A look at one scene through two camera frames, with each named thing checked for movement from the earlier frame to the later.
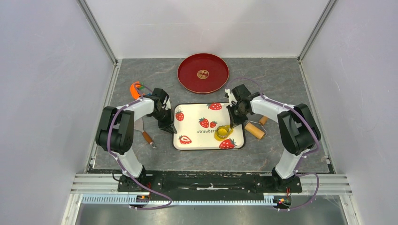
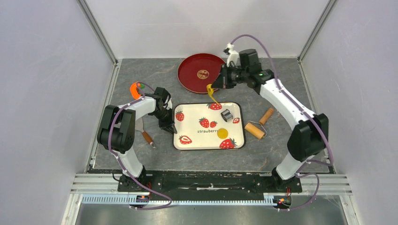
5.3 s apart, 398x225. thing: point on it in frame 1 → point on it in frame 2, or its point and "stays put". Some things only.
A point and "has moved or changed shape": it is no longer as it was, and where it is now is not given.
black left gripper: [169, 125] stays put
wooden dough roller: [256, 129] stays put
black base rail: [208, 182] stays put
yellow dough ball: [222, 132] has moved or changed shape
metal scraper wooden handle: [138, 125] stays put
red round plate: [203, 73] stays put
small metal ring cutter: [222, 131] → [226, 115]
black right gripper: [236, 121] → [222, 81]
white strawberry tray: [195, 124] stays put
